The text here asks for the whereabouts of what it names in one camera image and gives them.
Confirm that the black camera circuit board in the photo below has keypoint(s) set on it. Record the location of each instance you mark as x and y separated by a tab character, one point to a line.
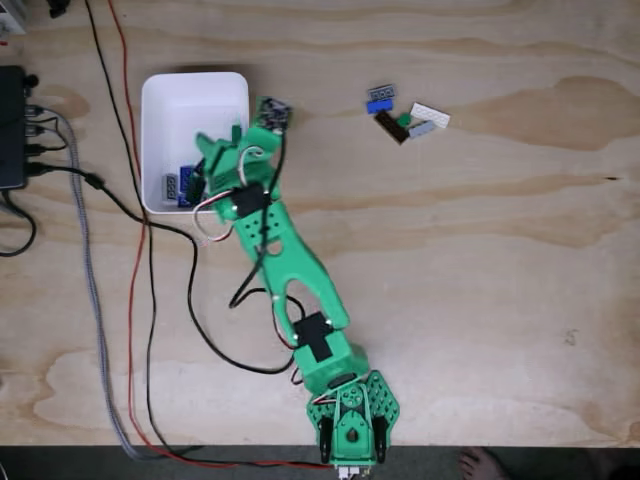
274	114

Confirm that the black round plug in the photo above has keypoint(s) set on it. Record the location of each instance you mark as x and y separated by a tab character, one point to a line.
31	80

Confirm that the white plastic bin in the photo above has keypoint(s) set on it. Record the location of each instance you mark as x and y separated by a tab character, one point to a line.
190	110

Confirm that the black USB hub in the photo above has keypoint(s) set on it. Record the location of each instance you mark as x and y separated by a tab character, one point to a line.
11	130

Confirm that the light grey studded lego brick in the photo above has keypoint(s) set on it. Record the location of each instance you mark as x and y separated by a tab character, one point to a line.
170	186

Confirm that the white long lego plate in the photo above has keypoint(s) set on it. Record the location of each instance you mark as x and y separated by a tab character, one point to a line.
430	115

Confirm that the blue lego plate with studs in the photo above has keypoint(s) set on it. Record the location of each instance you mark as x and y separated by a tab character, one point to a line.
186	175

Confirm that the black clamp knob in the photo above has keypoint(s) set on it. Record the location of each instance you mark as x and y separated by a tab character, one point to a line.
59	7

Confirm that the small green lego brick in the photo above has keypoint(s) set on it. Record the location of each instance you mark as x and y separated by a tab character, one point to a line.
403	120

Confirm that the dark grey lego plate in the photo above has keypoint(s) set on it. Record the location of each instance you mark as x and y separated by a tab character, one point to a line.
383	92

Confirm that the blue long lego brick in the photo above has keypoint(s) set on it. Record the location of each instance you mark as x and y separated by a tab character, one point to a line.
379	105

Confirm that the white power supply box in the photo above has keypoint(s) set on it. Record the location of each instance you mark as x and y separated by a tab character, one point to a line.
11	15

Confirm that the light grey smooth lego brick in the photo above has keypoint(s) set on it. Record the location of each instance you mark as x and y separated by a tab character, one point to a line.
421	129

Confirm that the person's foot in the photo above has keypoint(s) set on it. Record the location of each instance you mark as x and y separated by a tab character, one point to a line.
477	462

